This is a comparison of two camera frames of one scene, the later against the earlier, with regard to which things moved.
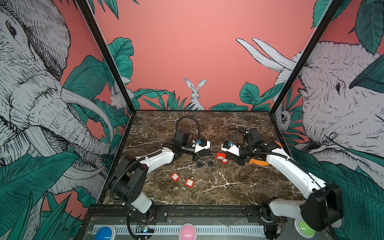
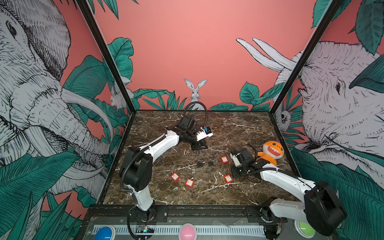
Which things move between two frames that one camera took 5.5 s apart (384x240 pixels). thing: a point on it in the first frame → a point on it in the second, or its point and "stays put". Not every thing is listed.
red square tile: (220, 156) → (228, 178)
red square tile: (225, 161) stays put
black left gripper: (197, 156) → (198, 145)
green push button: (303, 229) stays put
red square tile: (189, 183) stays put
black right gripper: (235, 158) → (234, 172)
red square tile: (175, 176) stays put
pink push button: (187, 231) stays put
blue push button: (106, 232) stays put
